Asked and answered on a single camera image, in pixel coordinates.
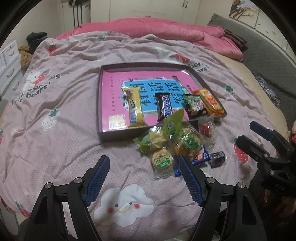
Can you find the blue Oreo-style cookie pack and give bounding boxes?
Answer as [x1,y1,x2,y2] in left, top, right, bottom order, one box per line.
[173,145,210,177]

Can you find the clear pack seaweed pastry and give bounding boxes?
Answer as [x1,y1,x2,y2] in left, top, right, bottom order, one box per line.
[171,122,206,161]

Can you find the clear pack red candy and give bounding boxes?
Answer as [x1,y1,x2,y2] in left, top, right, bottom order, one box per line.
[198,116,216,147]

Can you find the green-topped clear snack bag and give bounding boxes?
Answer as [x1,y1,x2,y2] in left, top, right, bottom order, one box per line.
[133,109,184,153]

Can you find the orange cracker pack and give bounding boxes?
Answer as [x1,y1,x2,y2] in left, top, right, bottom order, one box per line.
[193,88,225,116]

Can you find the black green pea snack bag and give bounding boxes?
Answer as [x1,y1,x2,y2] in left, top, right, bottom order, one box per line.
[183,94,208,120]

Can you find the yellow Alpenliebe candy pack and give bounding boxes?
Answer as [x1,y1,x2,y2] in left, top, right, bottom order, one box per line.
[122,86,147,128]

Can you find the Snickers chocolate bar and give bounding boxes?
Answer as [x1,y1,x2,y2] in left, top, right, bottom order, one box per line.
[155,93,173,122]

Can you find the small dark chocolate candy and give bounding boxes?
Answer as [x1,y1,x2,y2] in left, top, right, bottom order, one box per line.
[210,151,226,168]

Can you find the blue floral fabric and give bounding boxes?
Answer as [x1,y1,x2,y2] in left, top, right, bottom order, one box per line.
[255,76,281,108]

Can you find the round green-label pastry pack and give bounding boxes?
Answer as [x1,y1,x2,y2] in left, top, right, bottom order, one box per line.
[151,147,175,180]

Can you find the dark shallow cardboard box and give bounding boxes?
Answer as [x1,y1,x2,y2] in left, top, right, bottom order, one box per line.
[96,62,228,143]

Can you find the pink strawberry print bedsheet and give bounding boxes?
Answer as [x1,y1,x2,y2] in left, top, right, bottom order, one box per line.
[1,32,288,240]

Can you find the grey quilted headboard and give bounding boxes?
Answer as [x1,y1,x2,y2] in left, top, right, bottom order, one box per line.
[207,13,296,112]

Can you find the dark striped pillow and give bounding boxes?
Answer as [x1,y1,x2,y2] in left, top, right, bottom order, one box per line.
[224,29,248,49]

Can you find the pink Chinese workbook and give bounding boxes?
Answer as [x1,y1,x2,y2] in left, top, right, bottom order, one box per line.
[100,70,202,132]

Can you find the pink duvet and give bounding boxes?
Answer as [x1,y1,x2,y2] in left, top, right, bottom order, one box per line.
[56,17,243,60]

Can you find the white drawer cabinet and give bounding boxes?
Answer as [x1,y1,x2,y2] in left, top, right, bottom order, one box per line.
[0,41,21,94]

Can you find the brown knitted item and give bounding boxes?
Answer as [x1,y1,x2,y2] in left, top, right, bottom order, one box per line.
[18,46,32,71]

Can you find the pile of dark clothes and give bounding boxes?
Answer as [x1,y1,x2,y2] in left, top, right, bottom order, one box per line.
[26,32,47,54]

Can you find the white wardrobe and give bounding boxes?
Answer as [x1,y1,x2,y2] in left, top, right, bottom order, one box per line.
[58,0,202,25]

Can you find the tree wall painting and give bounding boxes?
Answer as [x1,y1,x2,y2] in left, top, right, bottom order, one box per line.
[229,0,259,28]

